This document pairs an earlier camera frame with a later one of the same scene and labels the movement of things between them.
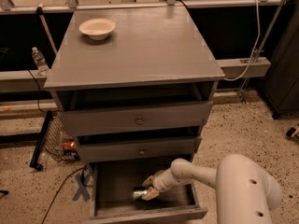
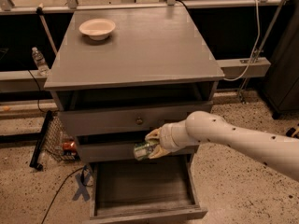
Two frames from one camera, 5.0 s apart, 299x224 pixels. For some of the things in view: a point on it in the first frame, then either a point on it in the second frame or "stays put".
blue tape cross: x=82 y=189 stays put
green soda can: x=138 y=194 -> x=142 y=150
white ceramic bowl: x=97 y=29 stays put
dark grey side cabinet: x=281 y=87 stays put
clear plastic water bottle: x=40 y=62 stays put
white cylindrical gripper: x=161 y=182 -> x=165 y=138
